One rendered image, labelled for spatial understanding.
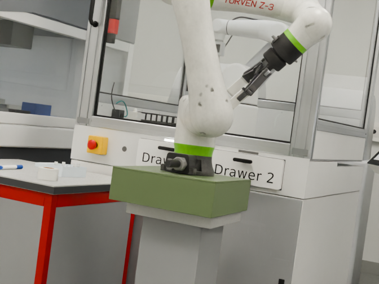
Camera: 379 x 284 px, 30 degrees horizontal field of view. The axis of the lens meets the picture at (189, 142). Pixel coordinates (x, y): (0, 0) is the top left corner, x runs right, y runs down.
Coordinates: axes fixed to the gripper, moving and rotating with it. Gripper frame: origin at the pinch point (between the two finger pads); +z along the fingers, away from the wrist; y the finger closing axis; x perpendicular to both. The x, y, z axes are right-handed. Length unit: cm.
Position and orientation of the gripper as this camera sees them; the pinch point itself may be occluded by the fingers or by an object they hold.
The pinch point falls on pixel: (232, 97)
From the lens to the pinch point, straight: 228.8
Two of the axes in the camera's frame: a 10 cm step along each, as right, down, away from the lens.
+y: -0.4, 3.6, -9.3
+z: -7.2, 6.4, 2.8
